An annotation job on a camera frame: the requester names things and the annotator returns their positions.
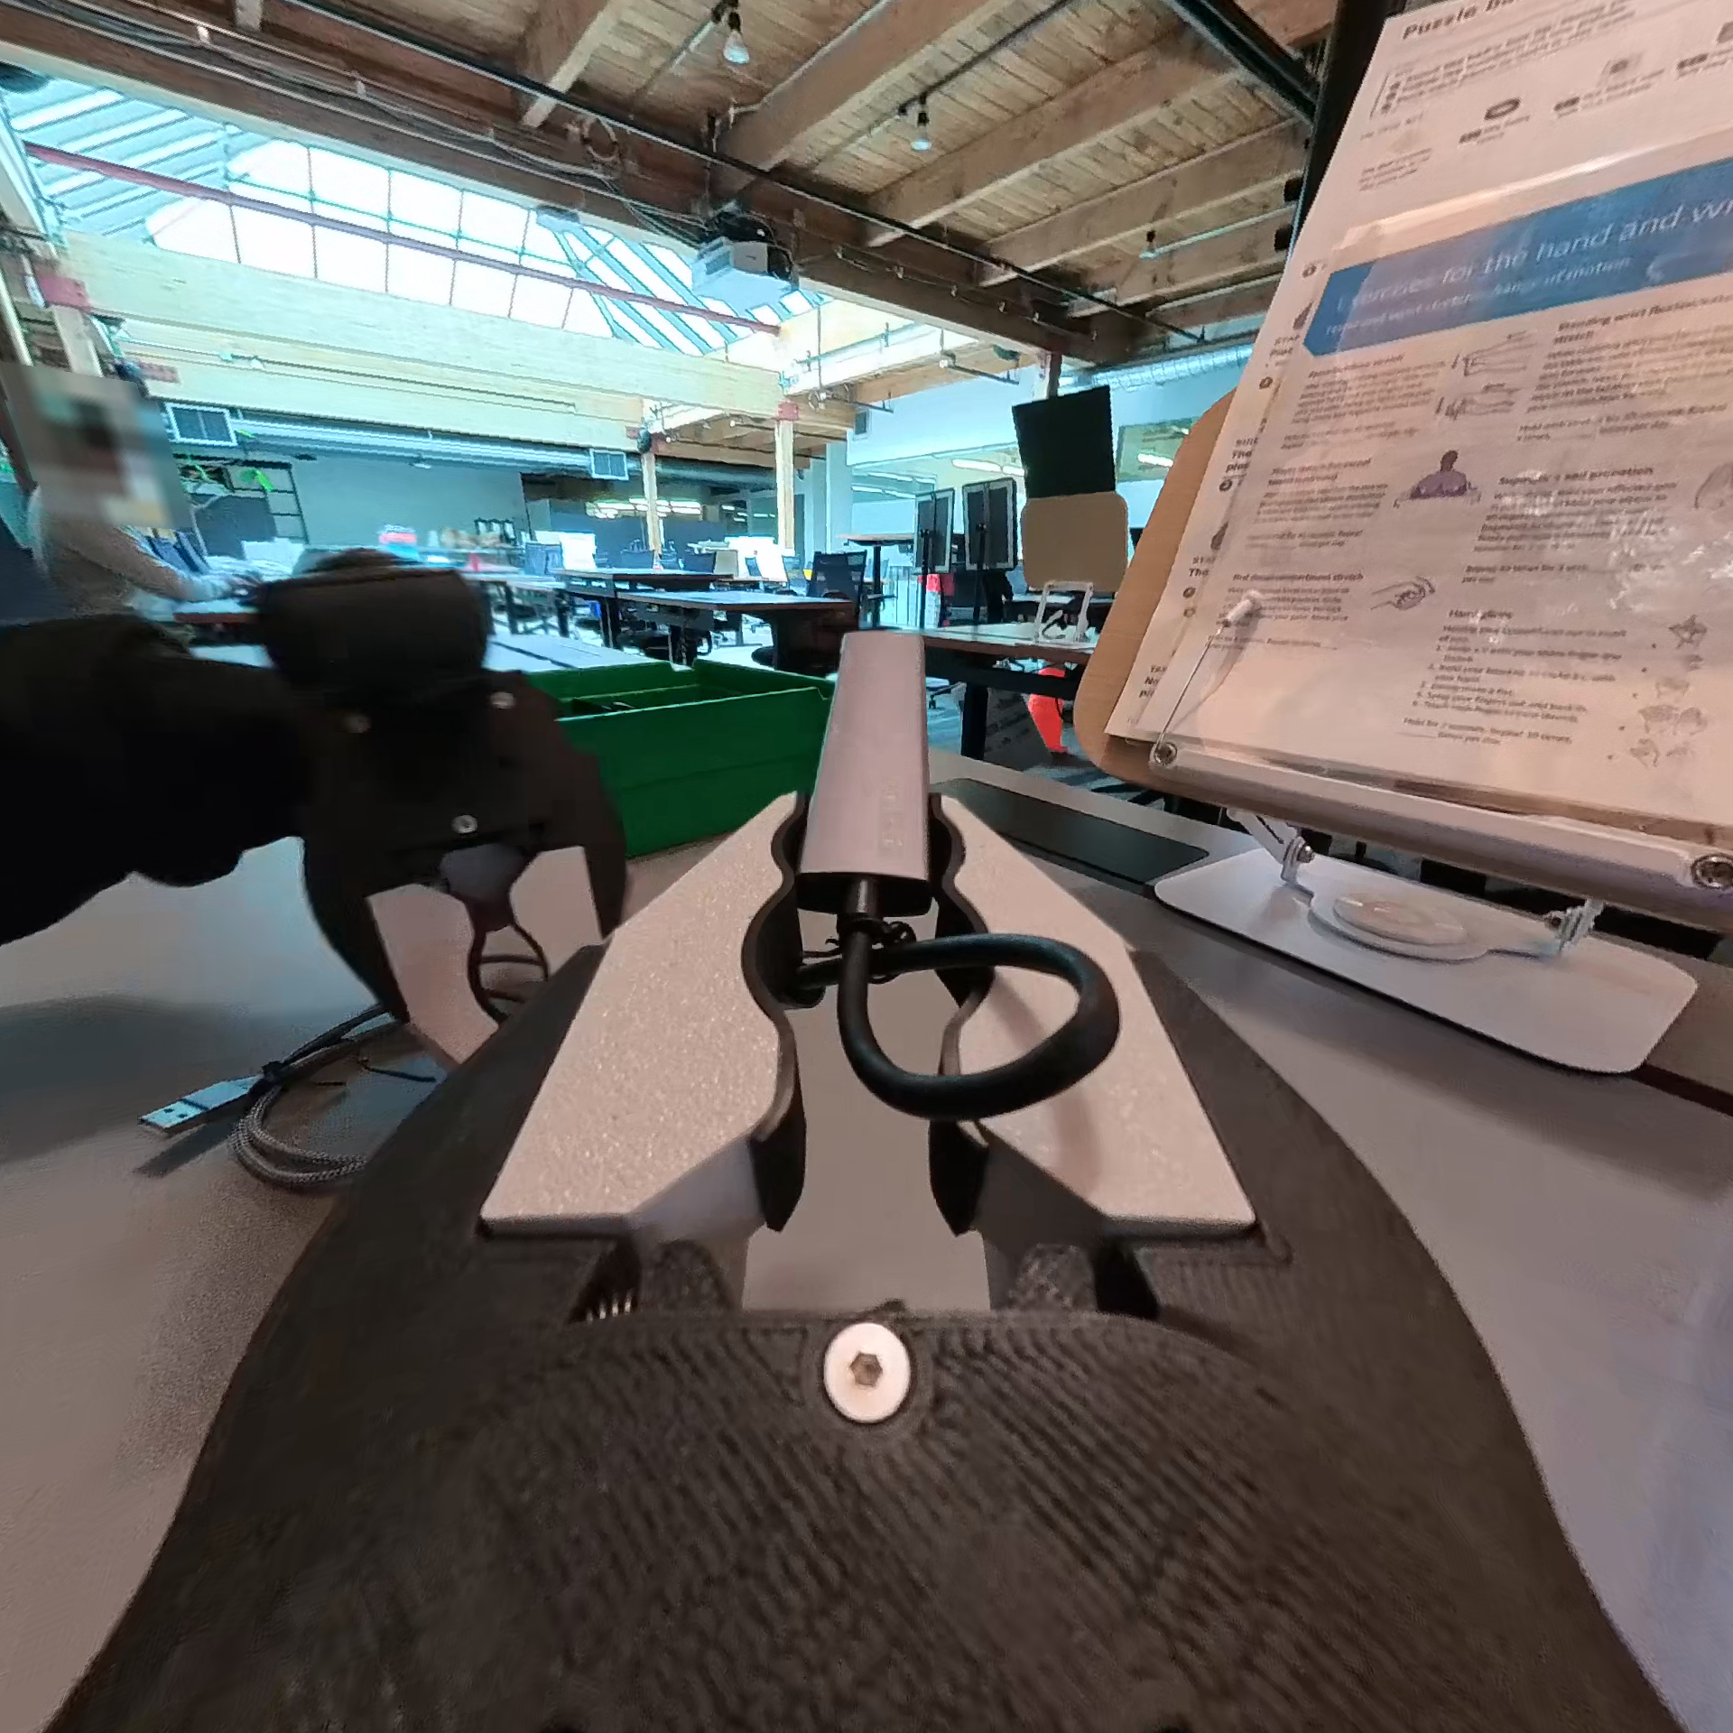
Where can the green plastic bin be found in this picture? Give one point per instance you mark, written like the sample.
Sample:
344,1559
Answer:
705,773

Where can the dark wooden desk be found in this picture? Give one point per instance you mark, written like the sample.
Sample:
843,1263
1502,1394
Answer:
705,596

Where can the black acoustic panel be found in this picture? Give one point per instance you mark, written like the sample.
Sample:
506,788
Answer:
1063,445

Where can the beige board on stand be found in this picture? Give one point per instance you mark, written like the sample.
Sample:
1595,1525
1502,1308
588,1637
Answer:
1074,542

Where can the ceiling spot light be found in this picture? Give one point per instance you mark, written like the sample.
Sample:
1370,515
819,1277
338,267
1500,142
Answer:
920,133
733,44

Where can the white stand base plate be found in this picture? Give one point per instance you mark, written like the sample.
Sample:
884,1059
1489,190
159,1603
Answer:
1556,1010

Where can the wooden document stand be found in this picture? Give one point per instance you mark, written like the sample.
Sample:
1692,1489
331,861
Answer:
1185,472

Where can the wooden background desk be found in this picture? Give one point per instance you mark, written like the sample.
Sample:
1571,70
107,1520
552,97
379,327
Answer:
1002,645

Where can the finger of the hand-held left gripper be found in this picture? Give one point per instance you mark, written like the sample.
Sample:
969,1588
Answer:
434,974
569,901

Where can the ceiling projector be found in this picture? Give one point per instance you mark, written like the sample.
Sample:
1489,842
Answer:
742,256

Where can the laminated instruction sheets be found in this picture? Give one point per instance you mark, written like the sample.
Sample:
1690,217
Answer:
1490,472

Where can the orange traffic cone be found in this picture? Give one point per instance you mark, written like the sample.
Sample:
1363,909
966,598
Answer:
1044,724

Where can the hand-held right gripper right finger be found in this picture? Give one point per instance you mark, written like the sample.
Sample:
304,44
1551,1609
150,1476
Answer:
1152,1138

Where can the black metal post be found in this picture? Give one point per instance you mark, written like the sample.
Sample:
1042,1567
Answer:
1348,54

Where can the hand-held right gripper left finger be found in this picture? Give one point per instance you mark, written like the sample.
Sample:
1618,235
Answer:
637,1083

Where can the black office chair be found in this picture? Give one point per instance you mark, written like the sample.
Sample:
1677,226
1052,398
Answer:
840,576

